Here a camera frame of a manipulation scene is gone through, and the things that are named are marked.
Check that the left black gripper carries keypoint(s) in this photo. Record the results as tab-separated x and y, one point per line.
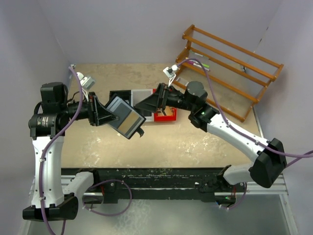
98	114

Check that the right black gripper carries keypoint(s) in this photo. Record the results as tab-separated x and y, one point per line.
157	100

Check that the black card holder wallet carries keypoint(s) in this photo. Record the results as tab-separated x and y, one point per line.
128	120

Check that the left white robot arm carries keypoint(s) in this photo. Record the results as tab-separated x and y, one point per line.
52	117

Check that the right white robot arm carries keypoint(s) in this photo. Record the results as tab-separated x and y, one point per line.
267	159

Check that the white plastic bin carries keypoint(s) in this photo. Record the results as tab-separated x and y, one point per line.
139	95

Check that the red plastic bin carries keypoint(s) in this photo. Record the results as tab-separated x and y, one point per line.
169	114

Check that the black plastic bin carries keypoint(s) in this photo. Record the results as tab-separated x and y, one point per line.
123	94

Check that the pink marker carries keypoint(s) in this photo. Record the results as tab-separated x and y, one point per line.
191	62

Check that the green capped marker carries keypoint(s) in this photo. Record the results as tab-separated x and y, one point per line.
201	64

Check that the wooden tiered rack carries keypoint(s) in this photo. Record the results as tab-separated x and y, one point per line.
240	77

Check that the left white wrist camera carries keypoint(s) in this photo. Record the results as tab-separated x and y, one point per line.
86	81

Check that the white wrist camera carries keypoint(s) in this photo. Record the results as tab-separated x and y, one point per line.
86	81
170	72

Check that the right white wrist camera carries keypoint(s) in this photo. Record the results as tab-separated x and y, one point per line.
170	72

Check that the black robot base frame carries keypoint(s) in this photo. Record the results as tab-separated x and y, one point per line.
111	184

